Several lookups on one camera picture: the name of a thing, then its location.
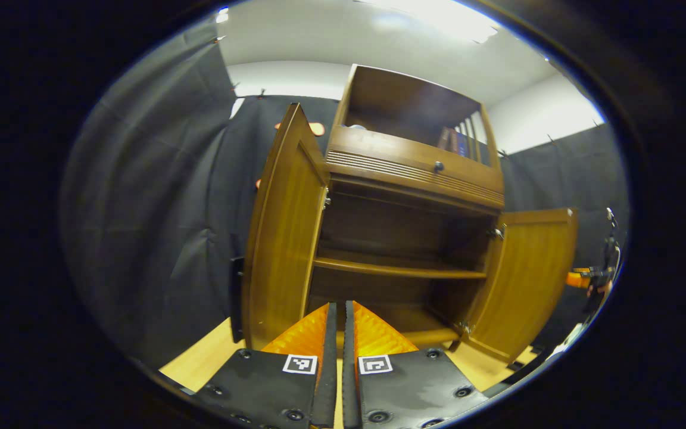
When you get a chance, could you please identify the wooden cabinet inner shelf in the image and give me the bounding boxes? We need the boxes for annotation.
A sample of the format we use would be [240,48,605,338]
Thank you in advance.
[313,256,488,281]

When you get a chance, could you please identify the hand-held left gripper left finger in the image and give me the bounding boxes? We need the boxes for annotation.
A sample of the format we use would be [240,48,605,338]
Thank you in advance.
[191,302,339,429]

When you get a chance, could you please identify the large ceiling light panel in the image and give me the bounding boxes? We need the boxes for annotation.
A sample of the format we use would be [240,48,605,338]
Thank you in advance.
[355,0,501,43]

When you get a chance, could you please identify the wooden cabinet door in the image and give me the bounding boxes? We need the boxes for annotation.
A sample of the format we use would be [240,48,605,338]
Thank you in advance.
[230,102,330,351]
[461,207,579,364]

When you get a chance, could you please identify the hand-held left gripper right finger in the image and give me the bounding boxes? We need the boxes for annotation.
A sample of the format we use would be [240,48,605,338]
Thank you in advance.
[343,300,489,429]

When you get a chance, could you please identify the black backdrop cloth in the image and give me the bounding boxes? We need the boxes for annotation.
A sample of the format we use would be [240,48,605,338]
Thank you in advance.
[60,18,629,370]

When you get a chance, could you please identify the wooden double-door shoe cabinet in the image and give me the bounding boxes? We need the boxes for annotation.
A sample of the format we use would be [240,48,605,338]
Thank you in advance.
[307,64,507,352]

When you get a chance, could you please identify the wooden cabinet drawer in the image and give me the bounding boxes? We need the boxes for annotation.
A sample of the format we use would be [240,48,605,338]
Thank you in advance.
[325,125,506,209]

